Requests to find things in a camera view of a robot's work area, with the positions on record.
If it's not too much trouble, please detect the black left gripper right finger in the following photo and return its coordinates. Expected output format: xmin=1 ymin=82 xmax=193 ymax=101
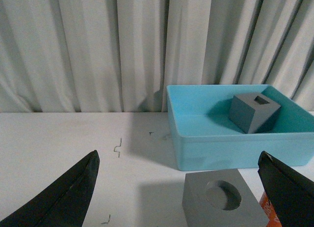
xmin=258 ymin=151 xmax=314 ymax=227

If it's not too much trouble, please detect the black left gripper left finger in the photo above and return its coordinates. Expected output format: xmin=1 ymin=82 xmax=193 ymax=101
xmin=0 ymin=150 xmax=100 ymax=227

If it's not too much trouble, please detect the orange cylinder part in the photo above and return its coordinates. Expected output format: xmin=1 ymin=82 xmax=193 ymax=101
xmin=259 ymin=191 xmax=282 ymax=227

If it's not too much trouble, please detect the gray cube with round hole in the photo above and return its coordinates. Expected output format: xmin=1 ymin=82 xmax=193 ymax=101
xmin=182 ymin=169 xmax=268 ymax=227

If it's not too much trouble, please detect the gray cube with square hole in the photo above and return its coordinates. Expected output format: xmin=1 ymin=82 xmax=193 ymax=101
xmin=229 ymin=92 xmax=282 ymax=134

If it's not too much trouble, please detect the blue plastic box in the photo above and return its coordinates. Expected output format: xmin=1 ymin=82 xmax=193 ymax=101
xmin=166 ymin=85 xmax=314 ymax=171

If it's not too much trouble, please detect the white curtain backdrop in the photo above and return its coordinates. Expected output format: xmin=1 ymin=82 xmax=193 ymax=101
xmin=0 ymin=0 xmax=314 ymax=113

